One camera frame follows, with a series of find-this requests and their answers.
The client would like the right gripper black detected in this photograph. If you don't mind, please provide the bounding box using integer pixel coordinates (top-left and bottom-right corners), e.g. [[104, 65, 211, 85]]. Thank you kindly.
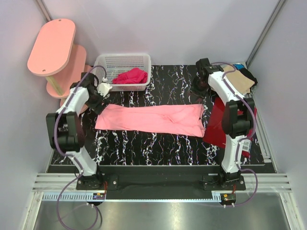
[[187, 76, 210, 103]]

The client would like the light pink t shirt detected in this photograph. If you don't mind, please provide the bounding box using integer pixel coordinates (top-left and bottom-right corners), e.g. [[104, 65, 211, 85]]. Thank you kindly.
[[95, 104, 205, 138]]

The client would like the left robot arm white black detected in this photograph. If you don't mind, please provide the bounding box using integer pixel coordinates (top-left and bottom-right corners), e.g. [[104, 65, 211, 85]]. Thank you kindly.
[[46, 72, 111, 190]]

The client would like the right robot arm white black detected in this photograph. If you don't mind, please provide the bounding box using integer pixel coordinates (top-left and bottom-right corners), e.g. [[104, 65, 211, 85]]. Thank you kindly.
[[190, 58, 256, 190]]

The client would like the white plastic laundry basket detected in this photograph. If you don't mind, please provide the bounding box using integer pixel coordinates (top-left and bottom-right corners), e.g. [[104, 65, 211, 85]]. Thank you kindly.
[[92, 53, 152, 92]]

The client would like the beige folded t shirt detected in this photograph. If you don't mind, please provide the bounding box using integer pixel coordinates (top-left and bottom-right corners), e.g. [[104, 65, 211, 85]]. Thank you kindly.
[[226, 69, 255, 95]]

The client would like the blue folded garment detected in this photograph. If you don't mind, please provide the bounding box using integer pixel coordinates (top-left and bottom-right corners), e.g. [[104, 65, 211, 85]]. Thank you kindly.
[[233, 63, 245, 70]]

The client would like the magenta t shirt in basket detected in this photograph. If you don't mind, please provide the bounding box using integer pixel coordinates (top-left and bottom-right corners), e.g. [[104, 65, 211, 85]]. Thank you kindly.
[[112, 68, 148, 84]]

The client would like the black folded garment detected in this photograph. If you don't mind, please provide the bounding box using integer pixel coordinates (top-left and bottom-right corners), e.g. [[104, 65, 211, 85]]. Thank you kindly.
[[239, 68, 258, 90]]

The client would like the red plastic folding board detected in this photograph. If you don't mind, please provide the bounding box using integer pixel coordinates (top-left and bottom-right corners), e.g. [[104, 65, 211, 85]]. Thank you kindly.
[[203, 97, 254, 158]]

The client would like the pink three tier shelf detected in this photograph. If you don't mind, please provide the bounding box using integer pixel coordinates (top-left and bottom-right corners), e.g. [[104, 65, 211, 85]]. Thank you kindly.
[[27, 18, 91, 105]]

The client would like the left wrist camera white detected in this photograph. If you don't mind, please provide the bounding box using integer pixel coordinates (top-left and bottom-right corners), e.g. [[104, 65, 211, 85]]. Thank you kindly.
[[97, 78, 112, 97]]

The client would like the aluminium frame rail front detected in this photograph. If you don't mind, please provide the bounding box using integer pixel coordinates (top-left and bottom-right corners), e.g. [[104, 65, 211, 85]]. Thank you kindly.
[[32, 173, 292, 203]]

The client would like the left corner aluminium post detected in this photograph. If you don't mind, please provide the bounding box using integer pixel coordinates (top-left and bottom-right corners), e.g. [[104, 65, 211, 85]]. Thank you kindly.
[[34, 0, 52, 22]]

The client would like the corner aluminium post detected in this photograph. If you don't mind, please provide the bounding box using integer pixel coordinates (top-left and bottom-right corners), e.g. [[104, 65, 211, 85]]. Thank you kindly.
[[246, 0, 287, 68], [34, 0, 52, 22]]

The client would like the right corner aluminium post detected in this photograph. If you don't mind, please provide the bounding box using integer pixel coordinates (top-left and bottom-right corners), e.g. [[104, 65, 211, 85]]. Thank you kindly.
[[246, 0, 287, 68]]

